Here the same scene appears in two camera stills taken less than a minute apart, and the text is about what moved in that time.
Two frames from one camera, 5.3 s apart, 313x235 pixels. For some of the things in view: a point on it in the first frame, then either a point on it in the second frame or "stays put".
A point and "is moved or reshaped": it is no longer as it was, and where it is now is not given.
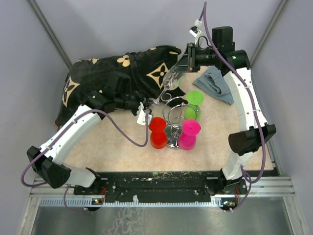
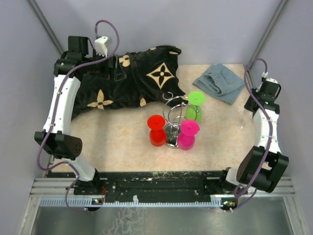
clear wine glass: [171, 81] is moved or reshaped
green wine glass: [192, 110] stays put
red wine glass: [158, 137] stays put
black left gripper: [146, 103] to [116, 70]
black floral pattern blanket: [145, 75] stays put
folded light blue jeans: [212, 81] stays put
